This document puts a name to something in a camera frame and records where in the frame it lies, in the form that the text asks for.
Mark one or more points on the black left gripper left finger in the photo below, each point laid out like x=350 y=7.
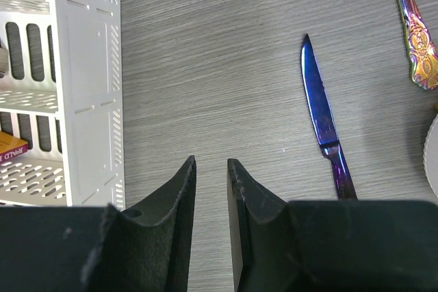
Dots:
x=143 y=248

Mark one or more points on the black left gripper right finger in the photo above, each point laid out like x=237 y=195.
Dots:
x=328 y=245

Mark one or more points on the white round divided container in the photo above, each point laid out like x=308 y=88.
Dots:
x=430 y=156

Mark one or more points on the white plastic file organizer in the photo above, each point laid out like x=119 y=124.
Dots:
x=61 y=90

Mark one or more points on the blue metallic knife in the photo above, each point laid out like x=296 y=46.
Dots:
x=323 y=122

